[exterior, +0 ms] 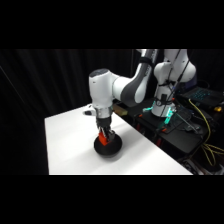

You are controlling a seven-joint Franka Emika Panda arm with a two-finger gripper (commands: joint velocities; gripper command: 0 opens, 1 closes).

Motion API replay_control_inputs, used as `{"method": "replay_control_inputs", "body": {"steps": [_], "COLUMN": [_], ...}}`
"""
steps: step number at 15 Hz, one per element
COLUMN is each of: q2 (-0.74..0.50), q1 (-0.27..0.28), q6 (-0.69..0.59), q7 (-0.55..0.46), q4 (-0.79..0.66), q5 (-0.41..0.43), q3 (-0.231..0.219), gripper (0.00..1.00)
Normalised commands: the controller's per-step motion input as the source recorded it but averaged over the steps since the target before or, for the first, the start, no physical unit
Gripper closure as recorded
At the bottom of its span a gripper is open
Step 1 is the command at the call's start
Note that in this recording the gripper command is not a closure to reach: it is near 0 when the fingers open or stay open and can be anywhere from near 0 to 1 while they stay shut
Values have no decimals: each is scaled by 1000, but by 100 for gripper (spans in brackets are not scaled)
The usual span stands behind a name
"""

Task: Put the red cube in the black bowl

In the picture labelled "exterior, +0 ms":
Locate black round base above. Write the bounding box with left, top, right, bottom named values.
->
left=93, top=130, right=123, bottom=158

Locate black curtain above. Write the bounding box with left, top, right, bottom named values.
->
left=0, top=49, right=224, bottom=176

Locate black robot stand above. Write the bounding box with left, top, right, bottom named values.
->
left=134, top=105, right=214, bottom=163

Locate red cube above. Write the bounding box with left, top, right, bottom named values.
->
left=97, top=131, right=111, bottom=147

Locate black laptop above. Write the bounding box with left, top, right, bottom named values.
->
left=179, top=85, right=224, bottom=111

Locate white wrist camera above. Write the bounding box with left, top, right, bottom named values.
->
left=82, top=104, right=96, bottom=117

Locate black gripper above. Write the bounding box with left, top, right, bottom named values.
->
left=95, top=115, right=113, bottom=144

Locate yellow cable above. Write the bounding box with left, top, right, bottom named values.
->
left=188, top=98, right=224, bottom=168

